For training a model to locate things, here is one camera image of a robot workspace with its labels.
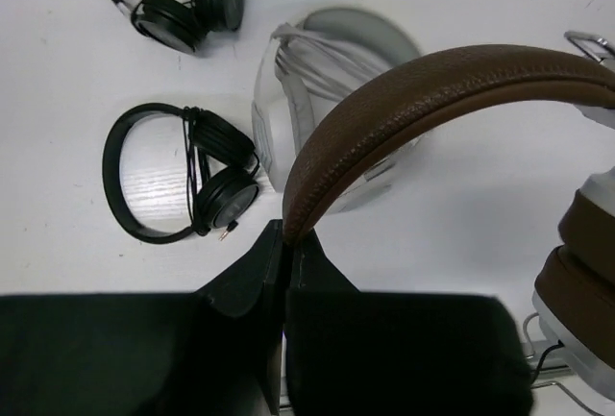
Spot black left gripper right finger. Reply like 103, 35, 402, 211
284, 233, 533, 415

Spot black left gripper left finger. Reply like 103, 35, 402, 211
1, 220, 283, 415

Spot black headphones lower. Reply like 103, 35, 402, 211
102, 103, 259, 245

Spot black headphones upper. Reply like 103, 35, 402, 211
111, 0, 244, 55

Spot brown silver headphones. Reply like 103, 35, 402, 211
283, 44, 614, 398

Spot black headphone cable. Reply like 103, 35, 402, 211
530, 341, 566, 383

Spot black headphones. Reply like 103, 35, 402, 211
111, 0, 244, 55
102, 103, 259, 245

